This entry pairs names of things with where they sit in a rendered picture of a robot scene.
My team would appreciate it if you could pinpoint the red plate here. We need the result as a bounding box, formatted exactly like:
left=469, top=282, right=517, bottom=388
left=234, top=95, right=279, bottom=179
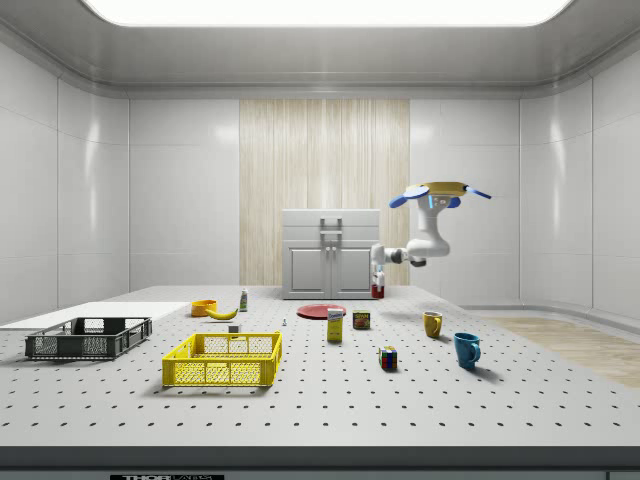
left=295, top=302, right=348, bottom=322

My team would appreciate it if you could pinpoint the yellow mug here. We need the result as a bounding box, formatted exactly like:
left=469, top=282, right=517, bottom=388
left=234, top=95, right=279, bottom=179
left=422, top=310, right=445, bottom=339

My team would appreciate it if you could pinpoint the drone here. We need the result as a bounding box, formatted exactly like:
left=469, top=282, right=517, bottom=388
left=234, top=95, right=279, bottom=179
left=388, top=180, right=494, bottom=210

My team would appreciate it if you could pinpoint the white cabinet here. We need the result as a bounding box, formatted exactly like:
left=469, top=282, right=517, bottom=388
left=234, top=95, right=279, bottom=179
left=281, top=208, right=382, bottom=301

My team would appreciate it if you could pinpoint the dark grey basket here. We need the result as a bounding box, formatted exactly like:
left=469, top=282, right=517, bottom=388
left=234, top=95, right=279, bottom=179
left=24, top=315, right=154, bottom=362

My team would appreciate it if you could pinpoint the white board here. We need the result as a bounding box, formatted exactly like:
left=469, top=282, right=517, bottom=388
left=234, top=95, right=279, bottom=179
left=0, top=301, right=188, bottom=331

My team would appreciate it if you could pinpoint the blue mug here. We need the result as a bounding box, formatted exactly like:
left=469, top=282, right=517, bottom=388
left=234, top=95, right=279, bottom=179
left=452, top=331, right=483, bottom=371

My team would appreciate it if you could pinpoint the yellow box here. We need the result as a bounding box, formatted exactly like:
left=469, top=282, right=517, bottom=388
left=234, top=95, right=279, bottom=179
left=326, top=307, right=346, bottom=345

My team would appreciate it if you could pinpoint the yellow basket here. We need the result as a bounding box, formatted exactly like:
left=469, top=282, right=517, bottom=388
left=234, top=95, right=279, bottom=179
left=160, top=331, right=284, bottom=388

